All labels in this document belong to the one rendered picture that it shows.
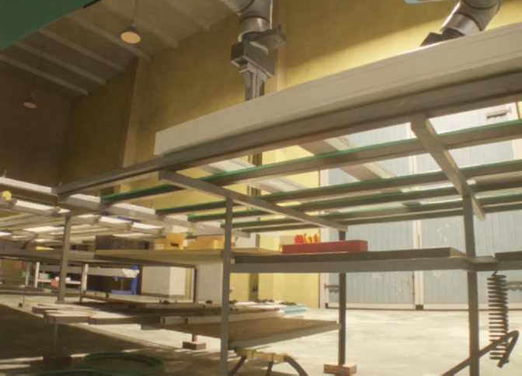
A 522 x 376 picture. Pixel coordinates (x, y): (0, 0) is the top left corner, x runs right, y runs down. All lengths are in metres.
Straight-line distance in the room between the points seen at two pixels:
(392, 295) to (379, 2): 6.51
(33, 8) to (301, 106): 0.67
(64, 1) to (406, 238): 7.32
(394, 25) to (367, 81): 8.48
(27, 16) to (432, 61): 0.67
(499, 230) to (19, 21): 7.13
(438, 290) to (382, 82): 6.63
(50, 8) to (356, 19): 9.60
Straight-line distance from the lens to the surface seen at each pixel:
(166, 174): 1.21
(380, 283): 7.58
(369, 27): 9.52
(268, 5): 1.14
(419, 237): 7.32
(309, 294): 8.30
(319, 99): 0.85
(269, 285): 8.36
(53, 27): 14.78
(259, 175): 1.23
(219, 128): 1.02
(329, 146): 1.08
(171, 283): 10.27
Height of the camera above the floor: 0.49
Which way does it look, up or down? 14 degrees up
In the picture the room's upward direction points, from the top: 1 degrees clockwise
